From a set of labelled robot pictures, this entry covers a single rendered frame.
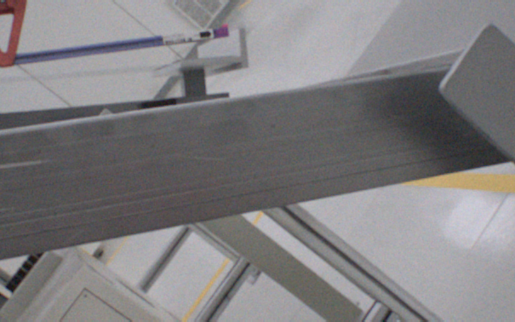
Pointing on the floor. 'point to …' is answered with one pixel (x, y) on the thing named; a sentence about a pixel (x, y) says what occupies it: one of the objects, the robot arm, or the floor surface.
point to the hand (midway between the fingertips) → (5, 59)
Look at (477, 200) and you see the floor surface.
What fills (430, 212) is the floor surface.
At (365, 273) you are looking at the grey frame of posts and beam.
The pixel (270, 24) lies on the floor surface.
